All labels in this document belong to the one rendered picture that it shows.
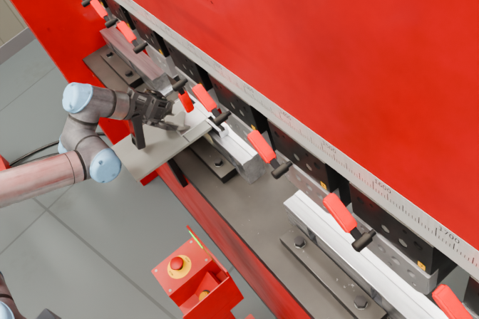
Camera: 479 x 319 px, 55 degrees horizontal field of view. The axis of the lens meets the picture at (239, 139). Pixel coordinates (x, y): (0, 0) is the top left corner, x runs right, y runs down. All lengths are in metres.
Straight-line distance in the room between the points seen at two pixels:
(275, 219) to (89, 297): 1.42
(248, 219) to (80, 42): 1.19
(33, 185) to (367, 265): 0.73
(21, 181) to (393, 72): 0.81
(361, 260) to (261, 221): 0.32
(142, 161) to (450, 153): 0.99
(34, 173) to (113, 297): 1.40
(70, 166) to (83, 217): 1.68
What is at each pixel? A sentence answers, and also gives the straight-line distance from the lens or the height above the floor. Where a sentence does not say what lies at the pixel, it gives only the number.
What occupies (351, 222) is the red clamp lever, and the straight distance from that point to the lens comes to 0.73.
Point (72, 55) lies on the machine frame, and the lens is 2.12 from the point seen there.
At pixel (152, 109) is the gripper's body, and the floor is 1.14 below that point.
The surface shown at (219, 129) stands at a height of 1.00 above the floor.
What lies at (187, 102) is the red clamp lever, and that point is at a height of 1.19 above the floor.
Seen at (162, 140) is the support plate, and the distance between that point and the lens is 1.36.
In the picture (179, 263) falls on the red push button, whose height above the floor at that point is 0.81.
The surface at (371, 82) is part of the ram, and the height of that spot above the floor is 1.57.
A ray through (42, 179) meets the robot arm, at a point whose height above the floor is 1.26.
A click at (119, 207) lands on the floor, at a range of 2.66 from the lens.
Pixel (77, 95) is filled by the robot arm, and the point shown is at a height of 1.29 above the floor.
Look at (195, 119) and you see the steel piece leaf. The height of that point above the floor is 1.00.
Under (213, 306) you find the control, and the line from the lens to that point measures 1.32.
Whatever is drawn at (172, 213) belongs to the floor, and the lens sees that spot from 2.48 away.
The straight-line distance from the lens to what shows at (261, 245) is 1.20.
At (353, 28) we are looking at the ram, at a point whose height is 1.63.
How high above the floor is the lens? 1.91
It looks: 46 degrees down
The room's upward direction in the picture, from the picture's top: 21 degrees counter-clockwise
